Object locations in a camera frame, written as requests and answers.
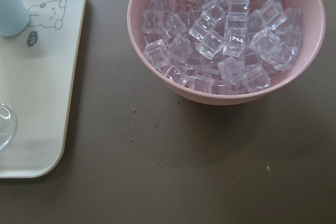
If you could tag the clear ice cubes pile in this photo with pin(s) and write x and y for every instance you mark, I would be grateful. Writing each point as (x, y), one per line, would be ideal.
(221, 47)

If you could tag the light blue cup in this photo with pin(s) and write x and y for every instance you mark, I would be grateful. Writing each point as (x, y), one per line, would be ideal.
(14, 17)

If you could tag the pink bowl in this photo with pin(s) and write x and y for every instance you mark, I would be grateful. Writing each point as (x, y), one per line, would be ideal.
(313, 28)

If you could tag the cream rabbit tray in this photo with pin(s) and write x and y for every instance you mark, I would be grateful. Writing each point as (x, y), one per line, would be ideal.
(37, 72)

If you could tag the clear wine glass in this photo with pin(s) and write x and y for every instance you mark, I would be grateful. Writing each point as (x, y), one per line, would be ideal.
(8, 125)

